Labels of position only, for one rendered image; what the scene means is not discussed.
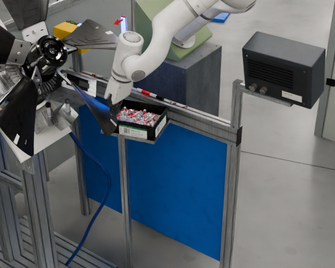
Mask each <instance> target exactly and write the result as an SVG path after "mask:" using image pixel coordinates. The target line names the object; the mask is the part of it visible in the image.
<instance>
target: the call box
mask: <svg viewBox="0 0 335 268"><path fill-rule="evenodd" d="M77 27H78V25H74V24H71V23H67V22H63V23H61V24H58V25H56V26H54V27H53V30H54V36H55V37H57V38H59V39H60V40H61V39H63V38H64V37H66V36H67V35H69V34H70V33H71V32H73V31H74V30H75V29H76V28H77ZM88 50H90V49H78V50H77V51H75V52H77V53H80V54H82V53H84V52H86V51H88Z"/></svg>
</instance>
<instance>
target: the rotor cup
mask: <svg viewBox="0 0 335 268"><path fill-rule="evenodd" d="M34 47H36V49H34V50H33V51H32V52H31V50H32V49H33V48H34ZM50 48H53V49H55V53H54V54H52V53H51V52H50V51H49V50H50ZM67 59H68V51H67V48H66V46H65V44H64V43H63V42H62V41H61V40H60V39H59V38H57V37H55V36H52V35H44V36H42V37H40V38H39V39H38V40H37V41H36V42H35V43H33V44H32V45H31V46H30V49H29V52H28V55H27V57H26V60H25V62H24V65H23V66H22V65H18V68H19V70H20V72H21V73H22V75H23V76H24V77H25V78H26V79H28V80H30V78H31V75H32V72H33V69H34V66H35V65H36V66H37V67H38V70H39V73H40V76H41V79H42V82H41V83H46V82H48V81H50V80H51V79H52V78H53V76H54V75H55V72H56V70H58V69H59V68H60V67H61V66H63V65H64V64H65V63H66V61H67ZM45 65H47V66H48V67H46V68H45V69H42V68H43V67H44V66H45Z"/></svg>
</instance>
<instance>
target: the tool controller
mask: <svg viewBox="0 0 335 268"><path fill-rule="evenodd" d="M242 58H243V65H244V78H245V88H246V89H247V90H250V91H254V92H256V93H259V94H263V95H266V96H270V97H273V98H276V99H279V100H282V101H285V102H288V103H292V104H295V105H298V106H301V107H305V108H308V109H311V108H312V107H313V106H314V104H315V103H316V101H317V100H318V98H319V97H320V96H321V94H322V93H323V92H324V75H325V48H322V47H318V46H314V45H310V44H306V43H302V42H299V41H295V40H291V39H287V38H283V37H279V36H275V35H271V34H268V33H264V32H260V31H257V32H255V33H254V35H253V36H252V37H251V38H250V40H249V41H248V42H246V44H245V45H244V46H243V47H242Z"/></svg>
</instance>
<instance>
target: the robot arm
mask: <svg viewBox="0 0 335 268"><path fill-rule="evenodd" d="M256 1H257V0H174V1H173V2H172V3H171V4H169V5H168V6H167V7H166V8H165V9H163V10H162V11H160V13H158V14H157V15H156V16H155V17H154V18H153V20H152V29H153V35H152V40H151V42H150V44H149V46H148V48H147V49H146V50H145V52H144V53H143V54H141V51H142V48H143V44H144V39H143V37H142V36H141V35H140V34H138V33H136V32H133V31H125V32H122V33H120V35H119V38H118V44H117V47H116V51H115V56H114V61H113V66H112V71H111V74H112V76H111V78H110V80H109V82H108V84H107V87H106V91H105V95H104V98H105V99H107V98H108V101H107V103H106V105H107V106H110V112H112V113H113V114H114V115H117V114H119V111H120V107H121V104H122V102H123V100H124V99H125V98H126V97H128V96H129V95H130V93H131V90H132V84H133V82H137V81H140V80H142V79H143V78H145V77H147V76H148V75H149V74H151V73H152V72H153V71H154V70H155V69H157V68H158V67H159V66H160V65H161V64H162V63H163V61H164V60H165V58H166V56H167V54H168V51H169V48H170V44H171V43H172V44H174V45H175V46H176V47H179V48H182V49H188V48H190V47H191V46H192V45H193V44H194V42H195V33H196V32H198V31H199V30H200V29H201V28H202V27H204V26H205V25H207V24H208V23H209V22H210V21H212V20H213V19H214V18H215V17H216V16H218V15H219V14H221V13H233V14H239V13H245V12H247V11H249V10H250V9H252V8H253V7H254V6H255V4H256Z"/></svg>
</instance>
